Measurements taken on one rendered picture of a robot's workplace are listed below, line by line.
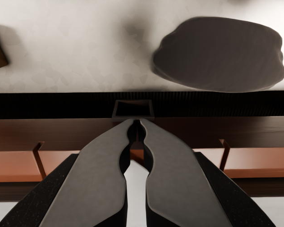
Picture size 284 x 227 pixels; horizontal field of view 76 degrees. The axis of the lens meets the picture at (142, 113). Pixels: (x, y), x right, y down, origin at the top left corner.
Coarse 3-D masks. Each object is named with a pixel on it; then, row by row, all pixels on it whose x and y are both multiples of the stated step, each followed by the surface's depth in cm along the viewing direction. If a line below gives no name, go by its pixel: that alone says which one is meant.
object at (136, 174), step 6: (132, 162) 15; (132, 168) 15; (138, 168) 15; (144, 168) 15; (126, 174) 16; (132, 174) 16; (138, 174) 16; (144, 174) 16; (126, 180) 16; (132, 180) 16; (138, 180) 16; (144, 180) 16
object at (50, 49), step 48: (0, 0) 24; (48, 0) 24; (96, 0) 24; (144, 0) 24; (192, 0) 24; (240, 0) 24; (0, 48) 26; (48, 48) 26; (96, 48) 27; (144, 48) 27
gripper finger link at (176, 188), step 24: (144, 120) 12; (144, 144) 10; (168, 144) 10; (168, 168) 8; (192, 168) 8; (168, 192) 7; (192, 192) 7; (168, 216) 6; (192, 216) 6; (216, 216) 6
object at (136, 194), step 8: (128, 192) 17; (136, 192) 17; (144, 192) 17; (128, 200) 17; (136, 200) 17; (144, 200) 17; (128, 208) 18; (136, 208) 18; (144, 208) 18; (128, 216) 18; (136, 216) 18; (144, 216) 18; (128, 224) 19; (136, 224) 19; (144, 224) 19
